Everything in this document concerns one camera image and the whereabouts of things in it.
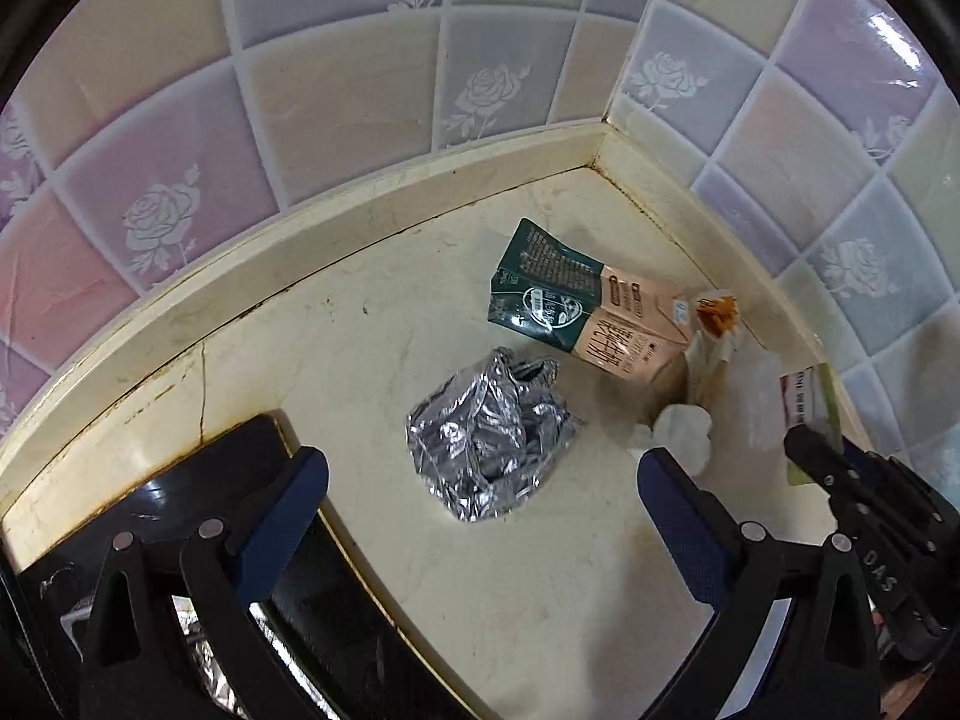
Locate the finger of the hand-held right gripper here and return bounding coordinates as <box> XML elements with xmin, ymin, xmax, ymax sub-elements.
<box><xmin>784</xmin><ymin>424</ymin><xmax>871</xmax><ymax>511</ymax></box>
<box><xmin>840</xmin><ymin>435</ymin><xmax>912</xmax><ymax>481</ymax></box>

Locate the green beige drink carton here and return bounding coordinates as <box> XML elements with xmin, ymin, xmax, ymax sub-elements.
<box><xmin>487</xmin><ymin>217</ymin><xmax>695</xmax><ymax>425</ymax></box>

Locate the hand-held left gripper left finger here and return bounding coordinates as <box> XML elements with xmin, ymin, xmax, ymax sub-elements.
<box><xmin>79</xmin><ymin>446</ymin><xmax>331</xmax><ymax>720</ymax></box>

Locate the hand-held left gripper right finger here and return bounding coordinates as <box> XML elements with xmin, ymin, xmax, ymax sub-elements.
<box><xmin>636</xmin><ymin>446</ymin><xmax>882</xmax><ymax>720</ymax></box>

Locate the black glass gas stove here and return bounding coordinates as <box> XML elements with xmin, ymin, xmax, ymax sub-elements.
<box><xmin>0</xmin><ymin>409</ymin><xmax>451</xmax><ymax>720</ymax></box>

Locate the foil wad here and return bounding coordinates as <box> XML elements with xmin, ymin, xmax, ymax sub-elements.
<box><xmin>405</xmin><ymin>347</ymin><xmax>586</xmax><ymax>530</ymax></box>

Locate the foil burner tray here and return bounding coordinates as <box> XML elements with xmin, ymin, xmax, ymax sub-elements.
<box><xmin>171</xmin><ymin>594</ymin><xmax>282</xmax><ymax>720</ymax></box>

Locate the green white packet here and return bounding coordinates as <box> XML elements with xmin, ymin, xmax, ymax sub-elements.
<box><xmin>778</xmin><ymin>364</ymin><xmax>845</xmax><ymax>488</ymax></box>

